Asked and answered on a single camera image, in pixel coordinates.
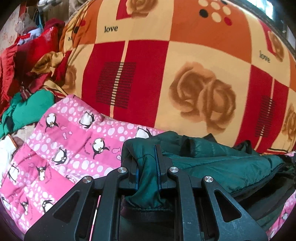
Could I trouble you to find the dark green puffer jacket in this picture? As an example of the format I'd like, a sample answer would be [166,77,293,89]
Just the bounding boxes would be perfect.
[121,132,295,230]

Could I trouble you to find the red clothes pile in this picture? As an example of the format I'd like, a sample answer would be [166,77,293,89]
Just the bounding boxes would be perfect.
[1,19,70,114]

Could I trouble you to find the pink penguin quilt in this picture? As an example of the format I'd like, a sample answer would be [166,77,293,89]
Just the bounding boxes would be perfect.
[1,95,295,237]

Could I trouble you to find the orange red rose blanket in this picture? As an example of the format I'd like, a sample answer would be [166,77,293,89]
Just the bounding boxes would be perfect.
[53,1,295,154]

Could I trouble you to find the light green garment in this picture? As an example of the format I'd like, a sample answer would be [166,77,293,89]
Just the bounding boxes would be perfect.
[1,89,54,137]

